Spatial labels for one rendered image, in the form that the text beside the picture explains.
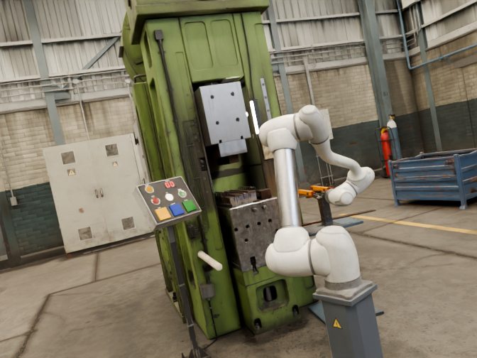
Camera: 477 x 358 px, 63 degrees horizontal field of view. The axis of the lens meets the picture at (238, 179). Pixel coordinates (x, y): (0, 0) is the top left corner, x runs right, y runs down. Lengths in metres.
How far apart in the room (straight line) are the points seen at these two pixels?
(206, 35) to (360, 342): 2.21
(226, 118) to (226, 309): 1.37
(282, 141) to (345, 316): 0.81
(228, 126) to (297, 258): 1.29
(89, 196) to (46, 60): 2.96
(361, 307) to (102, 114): 7.52
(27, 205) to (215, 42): 6.40
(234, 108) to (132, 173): 5.36
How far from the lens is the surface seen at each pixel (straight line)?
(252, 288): 2.80
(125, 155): 7.94
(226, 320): 3.01
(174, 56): 2.89
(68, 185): 7.93
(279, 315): 2.93
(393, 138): 9.65
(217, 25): 3.05
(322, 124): 1.87
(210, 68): 2.93
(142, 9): 2.90
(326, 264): 1.70
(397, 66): 11.76
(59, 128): 8.65
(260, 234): 2.74
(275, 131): 1.87
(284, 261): 1.74
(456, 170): 5.79
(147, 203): 2.36
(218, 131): 2.70
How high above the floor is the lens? 1.26
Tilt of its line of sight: 3 degrees down
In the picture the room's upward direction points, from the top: 11 degrees counter-clockwise
